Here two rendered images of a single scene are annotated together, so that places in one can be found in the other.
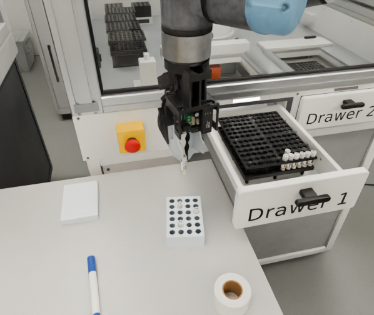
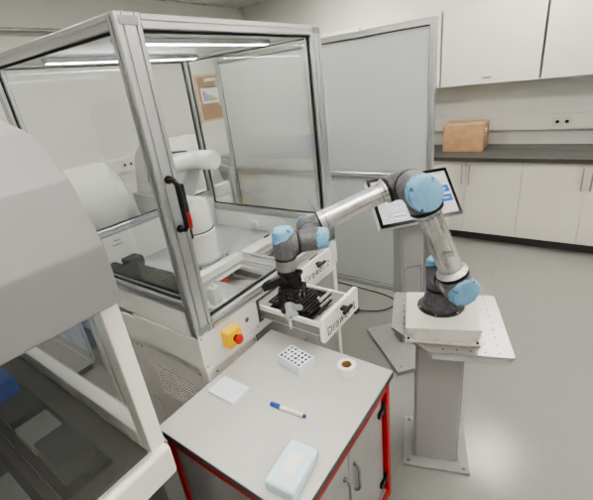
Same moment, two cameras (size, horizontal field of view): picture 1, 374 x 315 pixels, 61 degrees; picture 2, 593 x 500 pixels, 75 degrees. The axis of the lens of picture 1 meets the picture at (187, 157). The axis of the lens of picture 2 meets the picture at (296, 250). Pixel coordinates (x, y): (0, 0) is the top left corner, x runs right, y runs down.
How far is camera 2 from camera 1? 0.96 m
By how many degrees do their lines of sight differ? 36
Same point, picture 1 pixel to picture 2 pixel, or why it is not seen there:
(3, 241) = (210, 436)
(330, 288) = not seen: hidden behind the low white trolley
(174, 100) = (289, 289)
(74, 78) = (197, 312)
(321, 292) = not seen: hidden behind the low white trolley
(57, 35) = (188, 291)
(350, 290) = not seen: hidden behind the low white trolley
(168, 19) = (285, 257)
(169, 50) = (286, 269)
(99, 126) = (212, 338)
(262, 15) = (322, 244)
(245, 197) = (324, 321)
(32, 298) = (265, 437)
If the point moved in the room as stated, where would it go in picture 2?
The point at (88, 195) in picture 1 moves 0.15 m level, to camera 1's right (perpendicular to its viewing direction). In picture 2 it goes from (231, 384) to (263, 363)
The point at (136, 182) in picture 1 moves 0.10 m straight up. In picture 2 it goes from (245, 363) to (241, 343)
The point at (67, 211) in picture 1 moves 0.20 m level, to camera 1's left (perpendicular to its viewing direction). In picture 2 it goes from (230, 397) to (177, 432)
